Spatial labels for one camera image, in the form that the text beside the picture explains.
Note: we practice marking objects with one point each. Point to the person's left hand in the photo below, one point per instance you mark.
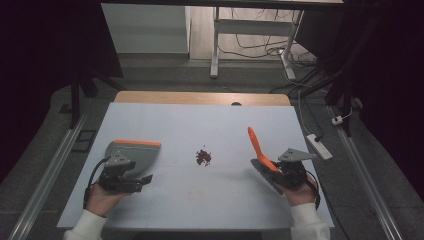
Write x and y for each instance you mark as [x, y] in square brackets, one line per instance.
[101, 200]

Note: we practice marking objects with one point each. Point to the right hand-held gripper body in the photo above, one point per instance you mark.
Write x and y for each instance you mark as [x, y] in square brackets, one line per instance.
[293, 170]

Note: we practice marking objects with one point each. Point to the person's right hand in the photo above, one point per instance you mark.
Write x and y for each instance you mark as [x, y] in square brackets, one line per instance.
[300, 195]

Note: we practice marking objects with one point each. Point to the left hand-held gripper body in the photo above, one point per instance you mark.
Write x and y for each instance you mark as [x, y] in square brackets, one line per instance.
[115, 176]

